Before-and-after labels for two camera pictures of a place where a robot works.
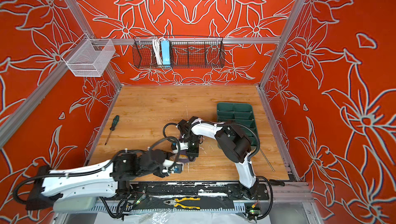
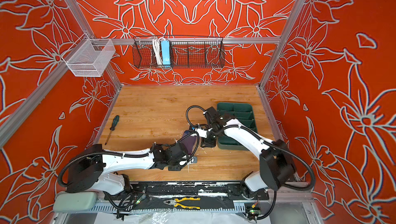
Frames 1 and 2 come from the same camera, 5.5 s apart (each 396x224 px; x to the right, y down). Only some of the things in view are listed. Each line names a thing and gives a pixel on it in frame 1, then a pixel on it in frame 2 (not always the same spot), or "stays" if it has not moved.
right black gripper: x=192 y=154 → x=205 y=143
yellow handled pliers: x=174 y=202 stays
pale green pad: x=75 y=204 stays
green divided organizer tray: x=240 y=113 stays
